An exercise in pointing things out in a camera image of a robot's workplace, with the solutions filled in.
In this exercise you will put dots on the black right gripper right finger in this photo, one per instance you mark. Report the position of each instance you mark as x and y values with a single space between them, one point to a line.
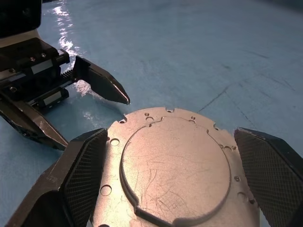
277 175

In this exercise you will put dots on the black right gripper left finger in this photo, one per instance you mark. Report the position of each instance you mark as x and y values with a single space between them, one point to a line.
61 184

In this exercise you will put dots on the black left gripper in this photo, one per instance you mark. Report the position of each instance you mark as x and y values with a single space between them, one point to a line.
35 71

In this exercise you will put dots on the silver round motor housing lid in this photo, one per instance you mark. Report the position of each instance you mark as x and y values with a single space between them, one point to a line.
175 165

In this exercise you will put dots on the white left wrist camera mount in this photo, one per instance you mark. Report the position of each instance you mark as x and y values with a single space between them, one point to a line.
21 40

